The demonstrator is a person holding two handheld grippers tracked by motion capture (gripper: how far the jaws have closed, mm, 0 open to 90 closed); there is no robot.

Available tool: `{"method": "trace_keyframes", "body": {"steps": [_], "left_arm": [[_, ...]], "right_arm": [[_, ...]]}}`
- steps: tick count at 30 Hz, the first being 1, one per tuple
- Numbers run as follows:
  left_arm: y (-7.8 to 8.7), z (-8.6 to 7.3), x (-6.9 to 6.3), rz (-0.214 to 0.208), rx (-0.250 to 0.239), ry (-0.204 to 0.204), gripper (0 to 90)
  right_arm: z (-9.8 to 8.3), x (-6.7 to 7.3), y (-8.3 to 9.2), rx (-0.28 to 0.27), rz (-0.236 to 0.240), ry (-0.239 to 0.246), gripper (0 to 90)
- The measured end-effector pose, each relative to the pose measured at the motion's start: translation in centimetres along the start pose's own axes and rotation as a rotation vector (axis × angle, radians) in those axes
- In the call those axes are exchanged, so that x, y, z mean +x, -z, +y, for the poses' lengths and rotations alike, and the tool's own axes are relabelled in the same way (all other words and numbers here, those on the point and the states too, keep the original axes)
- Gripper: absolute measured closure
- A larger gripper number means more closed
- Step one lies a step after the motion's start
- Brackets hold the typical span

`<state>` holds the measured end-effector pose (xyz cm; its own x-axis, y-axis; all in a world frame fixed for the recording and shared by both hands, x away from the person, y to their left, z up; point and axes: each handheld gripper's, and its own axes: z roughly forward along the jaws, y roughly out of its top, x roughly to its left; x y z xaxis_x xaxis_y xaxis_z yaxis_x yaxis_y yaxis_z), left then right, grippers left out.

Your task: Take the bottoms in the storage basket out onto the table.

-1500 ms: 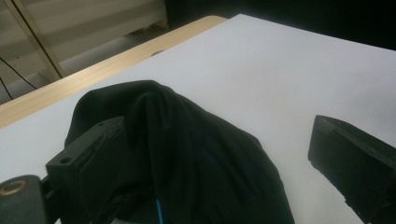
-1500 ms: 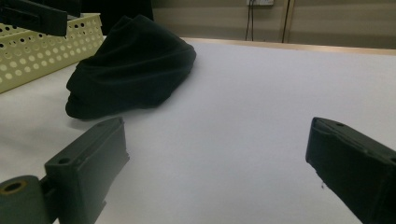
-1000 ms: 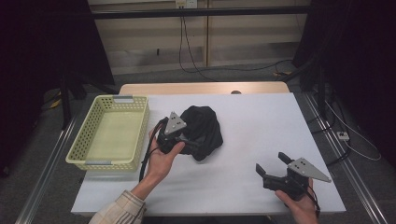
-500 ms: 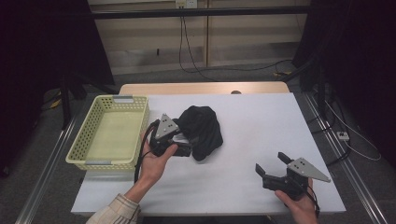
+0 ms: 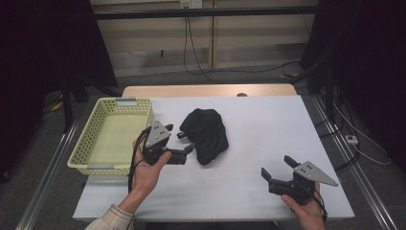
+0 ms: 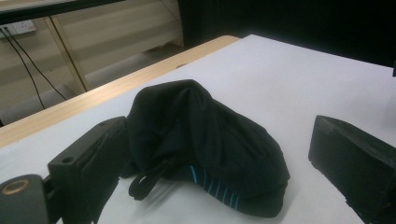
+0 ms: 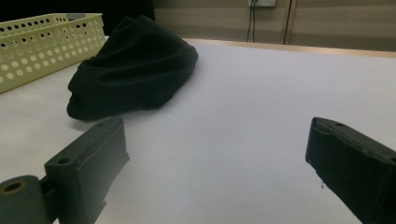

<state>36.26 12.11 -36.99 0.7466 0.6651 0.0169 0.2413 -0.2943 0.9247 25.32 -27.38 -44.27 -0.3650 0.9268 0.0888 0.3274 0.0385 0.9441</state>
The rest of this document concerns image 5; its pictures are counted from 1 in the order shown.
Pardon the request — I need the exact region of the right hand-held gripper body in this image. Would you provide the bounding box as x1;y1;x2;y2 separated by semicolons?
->
267;160;340;206

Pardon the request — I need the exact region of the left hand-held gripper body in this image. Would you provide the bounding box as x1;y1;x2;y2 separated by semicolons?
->
140;120;190;167

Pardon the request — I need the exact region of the black cloth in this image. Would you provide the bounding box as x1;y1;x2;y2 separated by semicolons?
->
176;107;230;167

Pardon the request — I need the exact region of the pale yellow perforated plastic basket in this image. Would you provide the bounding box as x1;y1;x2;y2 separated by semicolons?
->
66;97;155;176

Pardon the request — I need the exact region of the person's right hand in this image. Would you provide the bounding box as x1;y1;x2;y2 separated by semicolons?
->
281;182;328;230

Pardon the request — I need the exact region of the person's left hand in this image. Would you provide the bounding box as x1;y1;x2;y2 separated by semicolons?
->
131;141;172;197

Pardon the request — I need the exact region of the black metal stand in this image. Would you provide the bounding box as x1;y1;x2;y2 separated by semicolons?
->
60;72;91;134

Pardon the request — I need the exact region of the black horizontal metal bar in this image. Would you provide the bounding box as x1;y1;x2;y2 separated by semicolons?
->
92;7;320;21

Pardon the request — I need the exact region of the black curtain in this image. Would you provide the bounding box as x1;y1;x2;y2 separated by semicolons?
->
0;0;119;181
299;0;406;165

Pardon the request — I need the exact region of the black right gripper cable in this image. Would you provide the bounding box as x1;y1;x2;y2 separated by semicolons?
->
313;188;328;223

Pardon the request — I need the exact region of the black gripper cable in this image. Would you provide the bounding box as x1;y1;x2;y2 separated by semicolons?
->
127;126;151;195
313;188;328;223

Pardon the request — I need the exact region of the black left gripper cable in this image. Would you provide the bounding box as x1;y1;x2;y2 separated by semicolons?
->
127;126;151;195

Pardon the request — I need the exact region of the metal floor rail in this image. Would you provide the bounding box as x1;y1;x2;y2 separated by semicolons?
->
309;95;399;230
14;119;81;230

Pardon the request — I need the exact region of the white floor cable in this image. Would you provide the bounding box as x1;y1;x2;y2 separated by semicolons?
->
331;102;393;166

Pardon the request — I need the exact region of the black wall socket cable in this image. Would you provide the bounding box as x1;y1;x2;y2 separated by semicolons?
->
186;8;301;75
182;8;224;85

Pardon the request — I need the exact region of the white wall socket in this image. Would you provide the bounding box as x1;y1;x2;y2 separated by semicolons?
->
179;0;203;10

